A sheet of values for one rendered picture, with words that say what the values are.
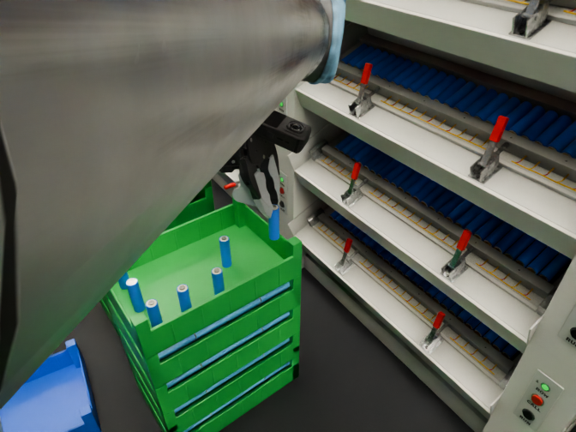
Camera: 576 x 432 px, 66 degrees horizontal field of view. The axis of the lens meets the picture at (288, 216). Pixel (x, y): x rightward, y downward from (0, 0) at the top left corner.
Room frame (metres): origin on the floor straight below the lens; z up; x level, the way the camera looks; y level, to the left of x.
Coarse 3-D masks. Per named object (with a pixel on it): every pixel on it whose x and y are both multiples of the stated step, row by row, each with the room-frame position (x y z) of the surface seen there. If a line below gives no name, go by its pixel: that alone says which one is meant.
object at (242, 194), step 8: (240, 176) 0.58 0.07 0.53; (256, 176) 0.56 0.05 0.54; (264, 176) 0.58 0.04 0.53; (240, 184) 0.58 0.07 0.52; (264, 184) 0.57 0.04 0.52; (232, 192) 0.58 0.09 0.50; (240, 192) 0.58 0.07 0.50; (248, 192) 0.57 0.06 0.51; (264, 192) 0.56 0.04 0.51; (240, 200) 0.58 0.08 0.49; (248, 200) 0.57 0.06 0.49; (256, 200) 0.55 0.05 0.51; (264, 200) 0.56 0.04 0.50; (264, 208) 0.56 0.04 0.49; (272, 208) 0.57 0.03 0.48
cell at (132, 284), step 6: (126, 282) 0.49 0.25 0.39; (132, 282) 0.49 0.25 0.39; (132, 288) 0.49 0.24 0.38; (138, 288) 0.49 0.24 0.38; (132, 294) 0.49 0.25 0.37; (138, 294) 0.49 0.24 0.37; (132, 300) 0.49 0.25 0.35; (138, 300) 0.49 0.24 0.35; (138, 306) 0.49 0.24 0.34; (144, 306) 0.50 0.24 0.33; (138, 312) 0.49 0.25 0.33
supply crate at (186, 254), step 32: (192, 224) 0.67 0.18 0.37; (224, 224) 0.71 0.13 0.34; (256, 224) 0.69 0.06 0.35; (160, 256) 0.62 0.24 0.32; (192, 256) 0.63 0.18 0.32; (256, 256) 0.63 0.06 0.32; (288, 256) 0.58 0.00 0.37; (160, 288) 0.54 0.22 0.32; (192, 288) 0.54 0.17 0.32; (256, 288) 0.52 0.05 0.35; (128, 320) 0.43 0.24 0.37; (192, 320) 0.45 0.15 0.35
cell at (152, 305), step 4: (148, 300) 0.46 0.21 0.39; (152, 300) 0.46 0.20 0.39; (156, 300) 0.46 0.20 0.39; (148, 304) 0.45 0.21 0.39; (152, 304) 0.45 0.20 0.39; (156, 304) 0.45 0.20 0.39; (148, 308) 0.44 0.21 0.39; (152, 308) 0.44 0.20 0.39; (156, 308) 0.45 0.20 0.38; (148, 312) 0.45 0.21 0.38; (152, 312) 0.44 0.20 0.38; (156, 312) 0.45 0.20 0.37; (148, 316) 0.45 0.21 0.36; (152, 316) 0.44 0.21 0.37; (156, 316) 0.45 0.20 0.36; (160, 316) 0.45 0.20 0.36; (152, 320) 0.44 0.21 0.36; (156, 320) 0.45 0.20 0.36; (160, 320) 0.45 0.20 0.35; (152, 324) 0.45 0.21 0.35; (156, 324) 0.44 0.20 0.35
